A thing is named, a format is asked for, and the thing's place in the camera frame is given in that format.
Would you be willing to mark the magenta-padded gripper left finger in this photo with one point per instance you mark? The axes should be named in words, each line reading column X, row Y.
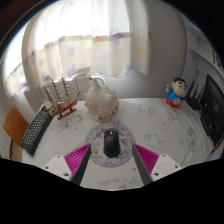
column 76, row 159

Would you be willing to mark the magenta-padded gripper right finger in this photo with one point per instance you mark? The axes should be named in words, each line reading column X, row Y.
column 146, row 159

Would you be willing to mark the black computer mouse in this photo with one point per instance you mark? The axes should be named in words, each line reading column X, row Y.
column 111, row 144

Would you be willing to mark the round purple printed mouse pad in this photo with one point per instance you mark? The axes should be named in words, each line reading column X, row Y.
column 126, row 138

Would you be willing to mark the white printed tablecloth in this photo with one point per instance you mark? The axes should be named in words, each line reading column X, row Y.
column 156, row 133

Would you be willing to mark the black keyboard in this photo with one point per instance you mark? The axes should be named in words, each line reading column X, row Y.
column 36, row 131

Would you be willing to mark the wooden model sailing ship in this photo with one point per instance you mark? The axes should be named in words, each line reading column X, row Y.
column 63, row 107

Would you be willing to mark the large white conch shell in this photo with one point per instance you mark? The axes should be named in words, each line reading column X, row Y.
column 102, row 101

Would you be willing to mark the orange wooden chair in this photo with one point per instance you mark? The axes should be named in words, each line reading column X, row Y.
column 15, row 125

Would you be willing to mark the black device under monitor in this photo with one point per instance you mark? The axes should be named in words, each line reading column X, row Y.
column 207, row 124

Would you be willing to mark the cartoon boy figurine clock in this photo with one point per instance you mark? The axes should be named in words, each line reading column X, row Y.
column 175, row 94

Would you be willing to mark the red flat packet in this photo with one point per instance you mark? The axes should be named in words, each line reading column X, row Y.
column 218, row 144

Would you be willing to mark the black router with antennas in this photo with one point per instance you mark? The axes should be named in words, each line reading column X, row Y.
column 196, row 101

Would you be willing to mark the black monitor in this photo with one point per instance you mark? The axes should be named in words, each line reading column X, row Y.
column 215, row 106

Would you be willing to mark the sheer star-print curtain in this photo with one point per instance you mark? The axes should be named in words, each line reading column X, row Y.
column 86, row 43

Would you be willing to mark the white wall shelf unit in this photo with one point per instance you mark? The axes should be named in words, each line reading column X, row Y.
column 200, row 56

